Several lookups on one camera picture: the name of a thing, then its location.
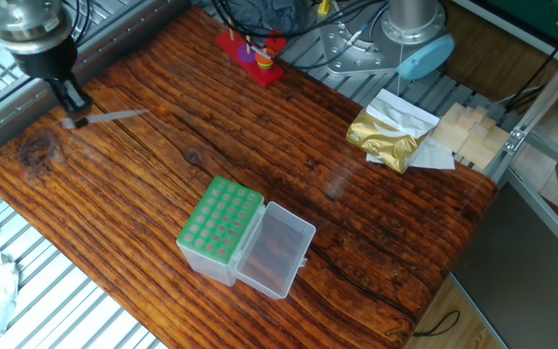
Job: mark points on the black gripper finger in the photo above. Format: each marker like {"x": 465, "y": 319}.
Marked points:
{"x": 73, "y": 99}

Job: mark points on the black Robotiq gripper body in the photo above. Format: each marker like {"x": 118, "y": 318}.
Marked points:
{"x": 49, "y": 63}

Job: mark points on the clear large pipette tip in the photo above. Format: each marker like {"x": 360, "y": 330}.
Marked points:
{"x": 114, "y": 116}

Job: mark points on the clear tip box green rack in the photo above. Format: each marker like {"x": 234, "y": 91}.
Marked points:
{"x": 221, "y": 223}

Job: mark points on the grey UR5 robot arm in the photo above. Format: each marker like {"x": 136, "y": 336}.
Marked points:
{"x": 22, "y": 19}

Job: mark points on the purple toy disc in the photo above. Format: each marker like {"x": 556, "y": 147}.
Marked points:
{"x": 246, "y": 54}

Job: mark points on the orange green stacked rings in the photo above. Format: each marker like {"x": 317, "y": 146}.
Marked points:
{"x": 264, "y": 60}

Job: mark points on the grey cloth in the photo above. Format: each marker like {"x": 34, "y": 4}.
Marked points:
{"x": 259, "y": 14}

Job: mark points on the red toy disc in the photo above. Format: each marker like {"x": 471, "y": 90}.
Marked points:
{"x": 277, "y": 42}

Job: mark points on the gold foil bag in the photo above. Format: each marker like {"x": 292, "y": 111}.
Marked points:
{"x": 381, "y": 138}

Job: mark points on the white paper under bag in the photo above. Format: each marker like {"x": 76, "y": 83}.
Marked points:
{"x": 434, "y": 155}

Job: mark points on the wooden block puzzle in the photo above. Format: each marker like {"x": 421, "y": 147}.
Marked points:
{"x": 468, "y": 136}

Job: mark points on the aluminium frame structure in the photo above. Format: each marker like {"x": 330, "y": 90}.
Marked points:
{"x": 550, "y": 77}

